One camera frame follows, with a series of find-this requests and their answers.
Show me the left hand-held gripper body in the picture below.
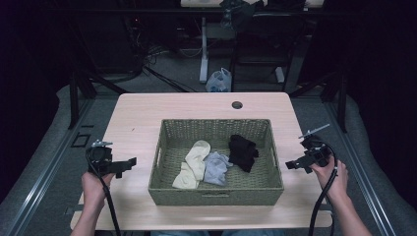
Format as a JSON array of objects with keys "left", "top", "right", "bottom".
[{"left": 86, "top": 140, "right": 114, "bottom": 178}]

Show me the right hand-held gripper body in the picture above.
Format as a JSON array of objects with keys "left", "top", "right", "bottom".
[{"left": 297, "top": 123, "right": 332, "bottom": 169}]

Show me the black sock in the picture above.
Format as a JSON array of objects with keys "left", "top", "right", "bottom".
[{"left": 227, "top": 134, "right": 261, "bottom": 174}]

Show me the cream sock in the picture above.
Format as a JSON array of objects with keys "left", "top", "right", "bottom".
[{"left": 171, "top": 140, "right": 212, "bottom": 191}]

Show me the grey sock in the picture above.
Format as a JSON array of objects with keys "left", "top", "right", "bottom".
[{"left": 203, "top": 150, "right": 234, "bottom": 188}]

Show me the green woven basket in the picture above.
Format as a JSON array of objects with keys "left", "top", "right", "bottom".
[{"left": 148, "top": 118, "right": 285, "bottom": 207}]

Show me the person's right hand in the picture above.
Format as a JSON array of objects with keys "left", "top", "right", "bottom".
[{"left": 309, "top": 155, "right": 350, "bottom": 202}]

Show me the person's left hand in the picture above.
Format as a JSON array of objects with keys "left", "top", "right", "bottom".
[{"left": 81, "top": 170, "right": 116, "bottom": 210}]

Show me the black metal stand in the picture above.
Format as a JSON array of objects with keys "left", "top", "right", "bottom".
[
  {"left": 288, "top": 70, "right": 349, "bottom": 134},
  {"left": 67, "top": 70, "right": 98, "bottom": 130}
]

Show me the white plastic bag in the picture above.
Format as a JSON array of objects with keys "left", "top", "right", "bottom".
[{"left": 205, "top": 67, "right": 233, "bottom": 93}]

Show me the black chair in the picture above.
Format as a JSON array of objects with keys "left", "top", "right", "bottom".
[{"left": 228, "top": 11, "right": 308, "bottom": 92}]

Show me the white desk leg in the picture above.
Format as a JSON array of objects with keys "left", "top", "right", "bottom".
[{"left": 199, "top": 16, "right": 210, "bottom": 85}]

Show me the dark cloth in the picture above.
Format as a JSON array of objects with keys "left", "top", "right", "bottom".
[{"left": 218, "top": 0, "right": 266, "bottom": 33}]

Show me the black floor socket frame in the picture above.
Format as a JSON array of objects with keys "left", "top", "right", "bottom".
[{"left": 70, "top": 132, "right": 92, "bottom": 148}]

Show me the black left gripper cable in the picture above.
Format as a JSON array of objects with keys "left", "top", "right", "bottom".
[{"left": 85, "top": 147, "right": 123, "bottom": 236}]

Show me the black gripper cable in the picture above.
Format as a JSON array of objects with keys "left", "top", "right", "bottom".
[
  {"left": 85, "top": 147, "right": 123, "bottom": 236},
  {"left": 307, "top": 140, "right": 339, "bottom": 236}
]

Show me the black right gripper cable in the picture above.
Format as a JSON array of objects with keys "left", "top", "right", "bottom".
[{"left": 307, "top": 140, "right": 339, "bottom": 236}]

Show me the bundle of floor cables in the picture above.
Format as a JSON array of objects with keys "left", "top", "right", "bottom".
[{"left": 123, "top": 16, "right": 198, "bottom": 93}]

